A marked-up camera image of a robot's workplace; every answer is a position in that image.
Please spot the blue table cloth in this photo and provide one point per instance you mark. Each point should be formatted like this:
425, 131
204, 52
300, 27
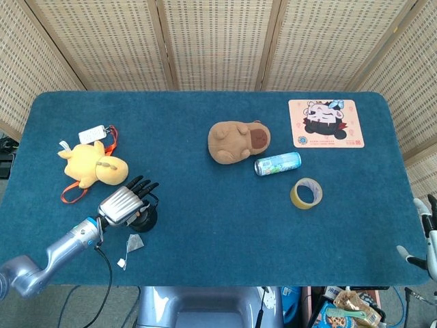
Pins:
222, 232

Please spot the woven bamboo folding screen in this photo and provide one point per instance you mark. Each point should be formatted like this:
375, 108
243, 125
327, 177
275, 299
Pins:
218, 44

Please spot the clear yellowish tape roll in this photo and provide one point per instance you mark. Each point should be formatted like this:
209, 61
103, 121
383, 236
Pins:
297, 200

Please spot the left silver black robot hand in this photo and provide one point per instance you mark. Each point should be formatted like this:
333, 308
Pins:
121, 205

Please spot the black round container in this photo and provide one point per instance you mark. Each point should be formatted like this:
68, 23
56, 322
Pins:
152, 222

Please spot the blue snack box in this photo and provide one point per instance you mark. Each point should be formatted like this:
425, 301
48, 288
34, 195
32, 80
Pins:
324, 319

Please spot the brown snack bag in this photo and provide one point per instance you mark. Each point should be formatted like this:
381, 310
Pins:
362, 309

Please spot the brown capybara plush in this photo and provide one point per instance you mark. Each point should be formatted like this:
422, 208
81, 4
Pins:
232, 141

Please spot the green drink can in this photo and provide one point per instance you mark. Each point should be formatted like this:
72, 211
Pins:
278, 163

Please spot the blue plastic bag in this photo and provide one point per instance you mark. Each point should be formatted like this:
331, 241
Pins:
290, 304

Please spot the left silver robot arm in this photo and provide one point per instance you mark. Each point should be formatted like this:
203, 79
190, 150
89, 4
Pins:
58, 249

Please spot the black equipment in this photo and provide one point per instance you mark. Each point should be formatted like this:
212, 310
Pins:
5, 157

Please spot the pink cartoon mouse pad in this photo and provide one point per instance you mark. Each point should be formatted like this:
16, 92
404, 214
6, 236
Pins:
326, 124

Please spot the green comb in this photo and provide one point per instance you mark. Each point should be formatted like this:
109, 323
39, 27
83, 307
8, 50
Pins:
341, 313

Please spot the white paper tag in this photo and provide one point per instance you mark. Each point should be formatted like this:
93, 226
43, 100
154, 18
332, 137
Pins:
91, 134

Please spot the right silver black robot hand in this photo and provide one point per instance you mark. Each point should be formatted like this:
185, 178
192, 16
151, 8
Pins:
433, 239

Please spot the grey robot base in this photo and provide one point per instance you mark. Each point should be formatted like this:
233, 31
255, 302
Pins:
208, 307

